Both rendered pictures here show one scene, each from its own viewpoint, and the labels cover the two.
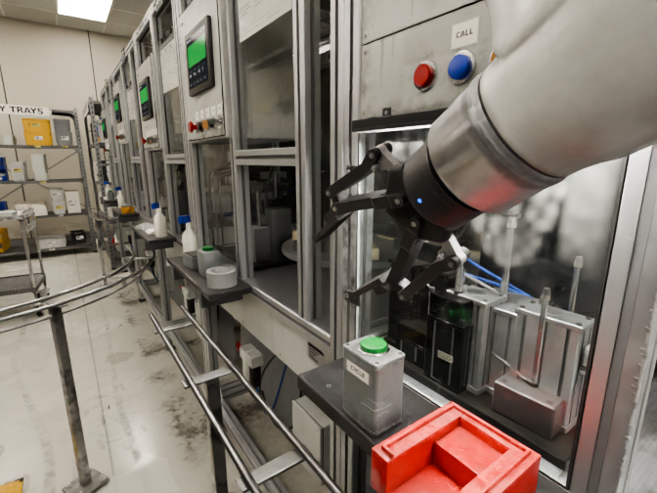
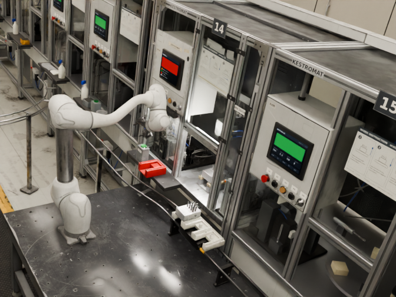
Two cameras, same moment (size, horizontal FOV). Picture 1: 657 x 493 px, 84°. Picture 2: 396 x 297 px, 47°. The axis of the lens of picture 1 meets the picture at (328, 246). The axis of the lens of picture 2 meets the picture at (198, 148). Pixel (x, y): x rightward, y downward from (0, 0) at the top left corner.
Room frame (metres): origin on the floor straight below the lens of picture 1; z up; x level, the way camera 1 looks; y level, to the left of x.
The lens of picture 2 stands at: (-2.37, -0.22, 2.54)
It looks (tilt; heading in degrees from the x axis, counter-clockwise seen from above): 27 degrees down; 355
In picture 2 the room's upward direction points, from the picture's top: 10 degrees clockwise
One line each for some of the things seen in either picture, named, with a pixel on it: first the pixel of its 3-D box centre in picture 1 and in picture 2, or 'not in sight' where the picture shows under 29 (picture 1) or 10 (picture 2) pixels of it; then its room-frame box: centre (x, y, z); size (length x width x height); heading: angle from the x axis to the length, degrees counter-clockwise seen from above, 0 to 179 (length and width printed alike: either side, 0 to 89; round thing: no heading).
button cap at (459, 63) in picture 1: (461, 67); not in sight; (0.52, -0.17, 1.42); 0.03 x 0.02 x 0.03; 35
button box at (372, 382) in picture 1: (376, 380); (144, 153); (0.51, -0.07, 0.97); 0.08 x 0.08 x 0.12; 35
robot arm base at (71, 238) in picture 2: not in sight; (78, 231); (-0.13, 0.24, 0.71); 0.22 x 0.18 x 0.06; 35
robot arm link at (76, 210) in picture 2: not in sight; (76, 210); (-0.10, 0.25, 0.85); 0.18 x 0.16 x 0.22; 35
